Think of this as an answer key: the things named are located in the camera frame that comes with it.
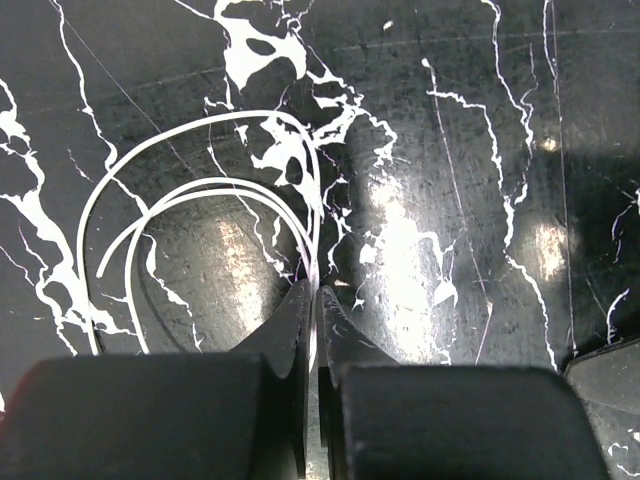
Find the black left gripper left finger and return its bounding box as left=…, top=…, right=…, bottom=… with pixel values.
left=1, top=280, right=311, bottom=479

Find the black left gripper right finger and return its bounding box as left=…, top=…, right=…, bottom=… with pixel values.
left=316, top=287, right=609, bottom=479

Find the white thin cable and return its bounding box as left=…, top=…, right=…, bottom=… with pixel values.
left=74, top=109, right=324, bottom=376

